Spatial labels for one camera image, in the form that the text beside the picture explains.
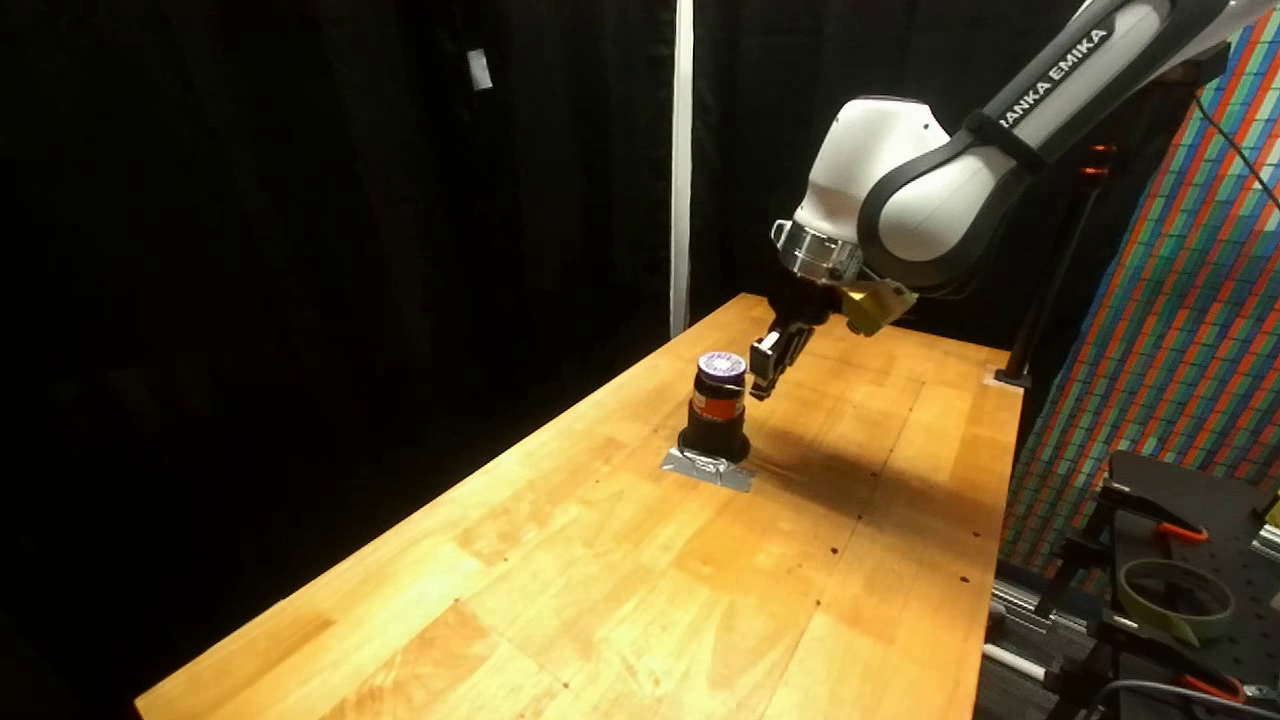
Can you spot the orange handled clamp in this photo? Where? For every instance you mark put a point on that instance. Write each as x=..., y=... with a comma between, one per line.
x=1161, y=516

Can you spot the yellowish tape roll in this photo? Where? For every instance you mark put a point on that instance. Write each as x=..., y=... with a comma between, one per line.
x=1178, y=599

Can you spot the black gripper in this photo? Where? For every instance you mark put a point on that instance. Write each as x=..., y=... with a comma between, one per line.
x=799, y=309

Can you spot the black camera tripod stand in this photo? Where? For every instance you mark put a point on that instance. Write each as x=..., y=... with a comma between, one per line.
x=1087, y=184

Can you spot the white vertical pole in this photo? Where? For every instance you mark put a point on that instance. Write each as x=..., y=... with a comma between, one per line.
x=680, y=166

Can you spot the colourful woven panel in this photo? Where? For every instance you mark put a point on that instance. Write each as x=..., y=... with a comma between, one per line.
x=1178, y=355

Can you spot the dark upside-down cup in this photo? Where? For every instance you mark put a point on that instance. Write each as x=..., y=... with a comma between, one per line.
x=719, y=409

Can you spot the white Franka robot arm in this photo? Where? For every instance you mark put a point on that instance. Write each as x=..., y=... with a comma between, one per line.
x=903, y=205

